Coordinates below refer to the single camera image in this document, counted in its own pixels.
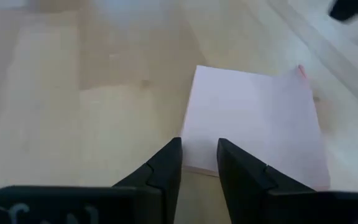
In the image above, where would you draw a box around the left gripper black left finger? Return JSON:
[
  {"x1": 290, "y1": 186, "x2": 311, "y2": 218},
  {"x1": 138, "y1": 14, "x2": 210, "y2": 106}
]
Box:
[{"x1": 112, "y1": 136, "x2": 183, "y2": 224}]

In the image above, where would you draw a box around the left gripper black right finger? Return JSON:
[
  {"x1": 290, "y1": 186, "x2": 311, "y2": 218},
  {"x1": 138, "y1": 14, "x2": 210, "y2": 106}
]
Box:
[{"x1": 216, "y1": 138, "x2": 317, "y2": 224}]

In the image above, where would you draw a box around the pale pink sticky note pad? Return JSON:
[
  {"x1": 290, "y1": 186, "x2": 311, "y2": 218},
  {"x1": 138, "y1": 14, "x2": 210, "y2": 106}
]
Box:
[{"x1": 180, "y1": 64, "x2": 332, "y2": 192}]

